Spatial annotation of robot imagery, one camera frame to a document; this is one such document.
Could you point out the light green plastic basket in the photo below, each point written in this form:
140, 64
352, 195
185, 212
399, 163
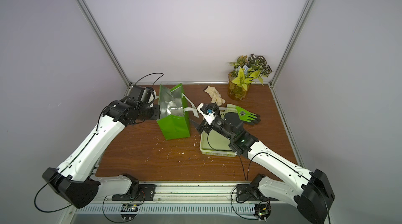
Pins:
216, 144

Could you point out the right controller board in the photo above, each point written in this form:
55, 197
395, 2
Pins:
262, 210

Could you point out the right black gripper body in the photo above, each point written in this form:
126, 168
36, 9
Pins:
204, 123

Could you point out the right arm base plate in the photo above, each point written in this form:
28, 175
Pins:
247, 192

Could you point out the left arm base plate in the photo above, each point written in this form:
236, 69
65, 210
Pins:
138, 192

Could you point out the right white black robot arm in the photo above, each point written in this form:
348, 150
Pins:
256, 151

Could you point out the green black work glove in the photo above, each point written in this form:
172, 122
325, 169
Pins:
244, 115

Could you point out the aluminium front rail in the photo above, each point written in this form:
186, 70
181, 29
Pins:
201, 192

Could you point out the beige rubber glove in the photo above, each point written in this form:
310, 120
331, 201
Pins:
215, 95

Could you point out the green insulated delivery bag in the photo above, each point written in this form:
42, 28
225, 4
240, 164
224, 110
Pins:
175, 109

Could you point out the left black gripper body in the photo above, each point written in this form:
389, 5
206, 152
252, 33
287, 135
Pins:
148, 113

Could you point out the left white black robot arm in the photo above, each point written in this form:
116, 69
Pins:
73, 179

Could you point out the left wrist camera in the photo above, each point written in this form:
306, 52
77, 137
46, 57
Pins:
146, 95

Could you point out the controller board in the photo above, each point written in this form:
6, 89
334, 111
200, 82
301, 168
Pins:
262, 210
128, 212

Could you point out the left controller board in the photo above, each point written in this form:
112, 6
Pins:
128, 212

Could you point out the potted artificial plant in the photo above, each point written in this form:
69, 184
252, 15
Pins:
246, 70

